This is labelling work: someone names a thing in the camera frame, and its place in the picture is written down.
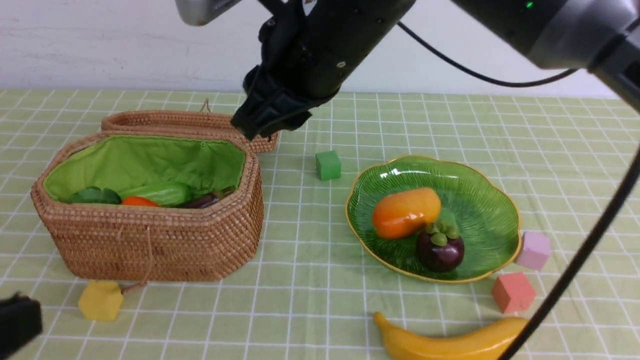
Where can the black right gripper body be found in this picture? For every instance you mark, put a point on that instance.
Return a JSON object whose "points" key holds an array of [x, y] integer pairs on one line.
{"points": [[310, 47]]}

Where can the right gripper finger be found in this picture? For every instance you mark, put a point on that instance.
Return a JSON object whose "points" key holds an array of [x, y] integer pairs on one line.
{"points": [[292, 114], [262, 114]]}

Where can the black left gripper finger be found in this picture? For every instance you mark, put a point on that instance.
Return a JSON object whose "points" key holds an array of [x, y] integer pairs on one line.
{"points": [[21, 322]]}

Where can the dark purple eggplant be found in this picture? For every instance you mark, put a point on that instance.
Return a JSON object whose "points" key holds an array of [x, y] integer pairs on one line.
{"points": [[208, 200]]}

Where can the green chayote gourd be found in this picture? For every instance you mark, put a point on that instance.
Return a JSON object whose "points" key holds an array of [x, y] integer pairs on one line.
{"points": [[165, 194]]}

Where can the orange mango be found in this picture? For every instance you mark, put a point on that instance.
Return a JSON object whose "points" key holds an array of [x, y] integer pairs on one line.
{"points": [[400, 215]]}

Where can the red carrot with leaves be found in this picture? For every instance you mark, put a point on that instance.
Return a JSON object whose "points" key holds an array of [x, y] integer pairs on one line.
{"points": [[107, 196]]}

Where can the purple mangosteen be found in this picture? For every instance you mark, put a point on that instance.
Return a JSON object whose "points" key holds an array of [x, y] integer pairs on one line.
{"points": [[440, 247]]}

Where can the yellow banana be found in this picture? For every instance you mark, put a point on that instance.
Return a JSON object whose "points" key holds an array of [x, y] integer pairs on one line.
{"points": [[486, 343]]}

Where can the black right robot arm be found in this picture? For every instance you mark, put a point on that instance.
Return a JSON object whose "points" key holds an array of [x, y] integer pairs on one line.
{"points": [[600, 36]]}

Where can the green foam cube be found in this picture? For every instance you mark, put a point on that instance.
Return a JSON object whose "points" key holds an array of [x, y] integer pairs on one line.
{"points": [[328, 165]]}

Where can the yellow foam cube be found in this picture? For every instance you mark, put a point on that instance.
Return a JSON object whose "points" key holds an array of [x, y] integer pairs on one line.
{"points": [[101, 301]]}

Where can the woven wicker basket lid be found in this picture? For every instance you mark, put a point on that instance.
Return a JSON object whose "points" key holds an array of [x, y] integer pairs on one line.
{"points": [[202, 122]]}

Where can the woven wicker basket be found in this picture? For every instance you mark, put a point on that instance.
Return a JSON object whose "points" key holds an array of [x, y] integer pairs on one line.
{"points": [[103, 241]]}

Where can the green glass leaf plate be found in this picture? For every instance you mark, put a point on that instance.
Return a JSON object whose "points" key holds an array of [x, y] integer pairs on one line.
{"points": [[487, 219]]}

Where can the pink foam cube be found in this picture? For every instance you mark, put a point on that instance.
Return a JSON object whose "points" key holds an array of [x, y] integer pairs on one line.
{"points": [[535, 252]]}

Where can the salmon foam cube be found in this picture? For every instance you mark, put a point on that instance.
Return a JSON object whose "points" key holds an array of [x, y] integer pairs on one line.
{"points": [[513, 292]]}

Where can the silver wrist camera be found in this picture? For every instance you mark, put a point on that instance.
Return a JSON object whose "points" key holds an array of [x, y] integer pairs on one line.
{"points": [[198, 13]]}

